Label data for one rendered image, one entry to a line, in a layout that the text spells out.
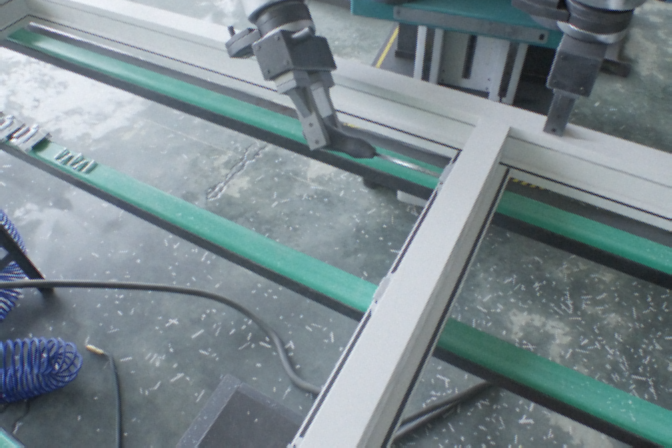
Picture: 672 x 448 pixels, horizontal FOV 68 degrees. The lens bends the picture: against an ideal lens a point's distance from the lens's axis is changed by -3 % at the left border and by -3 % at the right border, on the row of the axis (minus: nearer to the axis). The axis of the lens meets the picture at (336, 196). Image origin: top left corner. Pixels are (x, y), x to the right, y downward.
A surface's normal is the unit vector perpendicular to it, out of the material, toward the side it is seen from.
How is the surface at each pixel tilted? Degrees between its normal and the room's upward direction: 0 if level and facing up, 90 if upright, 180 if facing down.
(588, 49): 0
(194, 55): 90
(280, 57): 57
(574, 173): 90
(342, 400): 0
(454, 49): 90
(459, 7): 0
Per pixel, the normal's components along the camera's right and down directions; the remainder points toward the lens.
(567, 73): -0.48, 0.66
